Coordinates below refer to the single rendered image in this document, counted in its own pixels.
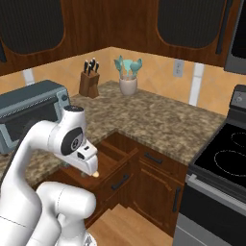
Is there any brown wooden knife block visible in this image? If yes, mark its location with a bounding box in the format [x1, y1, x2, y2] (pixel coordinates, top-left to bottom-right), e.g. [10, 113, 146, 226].
[78, 70, 101, 100]

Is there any wooden wall cupboard dark panel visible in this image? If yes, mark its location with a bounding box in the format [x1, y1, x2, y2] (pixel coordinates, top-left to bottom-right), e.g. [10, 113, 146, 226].
[0, 0, 111, 77]
[110, 0, 244, 68]

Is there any wooden cupboard door under drawer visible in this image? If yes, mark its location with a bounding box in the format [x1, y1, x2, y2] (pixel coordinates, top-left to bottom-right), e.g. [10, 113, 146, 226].
[84, 188, 135, 230]

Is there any teal spoon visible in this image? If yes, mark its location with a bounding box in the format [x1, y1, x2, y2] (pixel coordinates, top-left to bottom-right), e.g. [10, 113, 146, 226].
[130, 58, 144, 80]

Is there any open wooden drawer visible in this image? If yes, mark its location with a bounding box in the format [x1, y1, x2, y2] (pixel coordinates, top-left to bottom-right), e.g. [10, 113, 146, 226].
[47, 131, 140, 209]

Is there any teal slotted spatula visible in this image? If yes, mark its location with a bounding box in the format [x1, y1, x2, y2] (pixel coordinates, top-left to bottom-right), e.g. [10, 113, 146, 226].
[113, 55, 125, 80]

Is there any black cupboard door handle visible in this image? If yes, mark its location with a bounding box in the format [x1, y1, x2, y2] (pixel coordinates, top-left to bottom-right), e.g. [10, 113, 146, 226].
[172, 186, 183, 213]

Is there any closed wooden drawer front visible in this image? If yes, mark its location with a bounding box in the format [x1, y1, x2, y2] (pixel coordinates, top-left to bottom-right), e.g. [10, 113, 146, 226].
[137, 146, 189, 176]

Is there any grey-blue toaster oven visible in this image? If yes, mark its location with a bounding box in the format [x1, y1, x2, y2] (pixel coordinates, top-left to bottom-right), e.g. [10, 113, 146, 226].
[0, 79, 72, 156]

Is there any grey wall socket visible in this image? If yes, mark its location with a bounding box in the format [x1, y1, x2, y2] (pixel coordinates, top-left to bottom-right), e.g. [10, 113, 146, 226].
[172, 59, 185, 79]

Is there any long black wall cupboard handle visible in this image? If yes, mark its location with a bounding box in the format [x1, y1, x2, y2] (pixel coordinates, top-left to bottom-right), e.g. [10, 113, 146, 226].
[214, 0, 234, 56]

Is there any teal flat spatula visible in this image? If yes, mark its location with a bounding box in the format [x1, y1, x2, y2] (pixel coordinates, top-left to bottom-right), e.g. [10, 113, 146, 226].
[122, 59, 134, 81]

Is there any black and steel stove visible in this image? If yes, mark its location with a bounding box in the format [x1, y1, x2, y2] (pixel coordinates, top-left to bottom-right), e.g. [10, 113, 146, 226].
[172, 84, 246, 246]

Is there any black drawer handle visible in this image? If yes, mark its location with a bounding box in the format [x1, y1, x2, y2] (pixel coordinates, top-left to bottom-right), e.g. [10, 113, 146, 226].
[143, 152, 164, 165]
[111, 173, 131, 191]

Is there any steel microwave oven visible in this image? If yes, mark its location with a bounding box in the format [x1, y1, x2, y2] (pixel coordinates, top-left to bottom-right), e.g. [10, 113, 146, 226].
[223, 0, 246, 76]

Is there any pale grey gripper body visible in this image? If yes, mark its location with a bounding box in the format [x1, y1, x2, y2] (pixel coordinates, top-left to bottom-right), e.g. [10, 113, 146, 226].
[62, 153, 100, 177]

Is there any white utensil pot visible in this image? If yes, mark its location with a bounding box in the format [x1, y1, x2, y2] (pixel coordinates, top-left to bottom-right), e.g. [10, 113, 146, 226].
[118, 76, 139, 97]

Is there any wooden base cupboard door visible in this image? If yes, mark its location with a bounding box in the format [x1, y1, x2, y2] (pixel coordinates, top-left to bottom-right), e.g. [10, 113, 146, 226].
[130, 159, 187, 237]

